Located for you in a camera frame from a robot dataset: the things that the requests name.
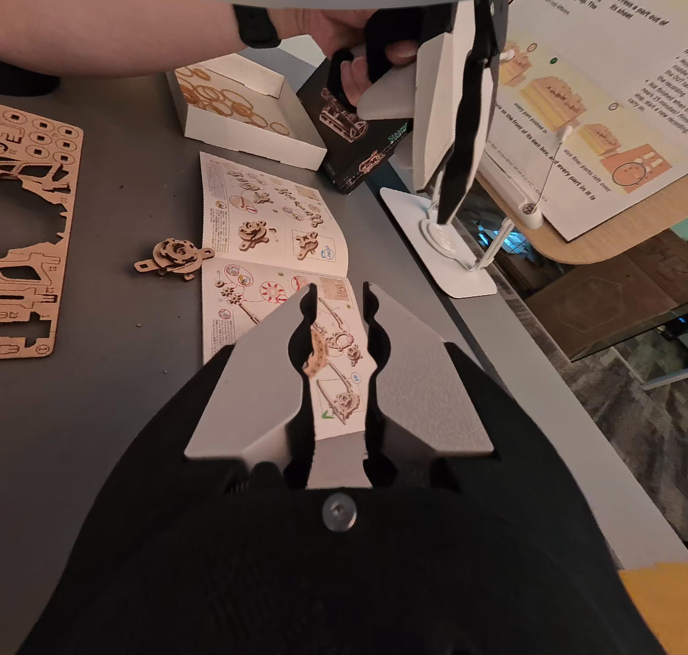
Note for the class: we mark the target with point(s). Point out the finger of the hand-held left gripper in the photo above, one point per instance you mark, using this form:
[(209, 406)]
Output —
[(435, 117), (486, 93)]

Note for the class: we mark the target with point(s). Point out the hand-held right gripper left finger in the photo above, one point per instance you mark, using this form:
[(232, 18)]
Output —
[(252, 397)]

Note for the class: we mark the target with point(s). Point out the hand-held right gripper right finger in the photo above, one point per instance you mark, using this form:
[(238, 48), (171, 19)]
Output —
[(430, 391)]

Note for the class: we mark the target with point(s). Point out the small round wooden assembly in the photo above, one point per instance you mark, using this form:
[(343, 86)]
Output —
[(174, 257)]

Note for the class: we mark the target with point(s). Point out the illustrated instruction booklet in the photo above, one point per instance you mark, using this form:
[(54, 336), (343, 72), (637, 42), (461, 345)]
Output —
[(269, 225)]

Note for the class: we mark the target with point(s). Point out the person's left forearm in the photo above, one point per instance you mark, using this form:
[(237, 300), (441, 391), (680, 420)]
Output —
[(107, 31)]

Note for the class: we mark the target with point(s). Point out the black model kit box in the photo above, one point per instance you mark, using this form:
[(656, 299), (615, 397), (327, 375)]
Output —
[(355, 144)]

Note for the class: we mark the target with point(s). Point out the laser-cut wooden parts sheet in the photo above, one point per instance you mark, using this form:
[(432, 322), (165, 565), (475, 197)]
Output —
[(27, 332)]

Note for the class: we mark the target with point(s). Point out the person's left hand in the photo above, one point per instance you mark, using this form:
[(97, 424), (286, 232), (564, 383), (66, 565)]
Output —
[(322, 26)]

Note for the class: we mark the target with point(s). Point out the white stand base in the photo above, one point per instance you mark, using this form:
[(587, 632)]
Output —
[(408, 209)]

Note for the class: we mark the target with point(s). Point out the printed instruction poster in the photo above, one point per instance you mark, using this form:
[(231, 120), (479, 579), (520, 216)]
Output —
[(591, 64)]

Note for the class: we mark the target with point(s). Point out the white page holder clip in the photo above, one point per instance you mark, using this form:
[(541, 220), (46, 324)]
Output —
[(535, 211)]

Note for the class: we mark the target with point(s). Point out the white cardboard tray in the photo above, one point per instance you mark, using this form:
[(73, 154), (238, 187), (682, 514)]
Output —
[(252, 144)]

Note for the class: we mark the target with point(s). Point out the black wristband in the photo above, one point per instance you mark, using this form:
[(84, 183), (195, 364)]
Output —
[(255, 26)]

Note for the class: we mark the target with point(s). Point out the pile of wooden rings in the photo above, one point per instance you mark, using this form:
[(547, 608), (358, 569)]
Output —
[(212, 108)]

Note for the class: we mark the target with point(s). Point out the brown cardboard box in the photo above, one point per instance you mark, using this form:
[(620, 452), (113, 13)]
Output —
[(591, 305)]

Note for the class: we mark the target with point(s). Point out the light wooden board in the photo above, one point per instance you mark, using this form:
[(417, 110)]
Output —
[(634, 249)]

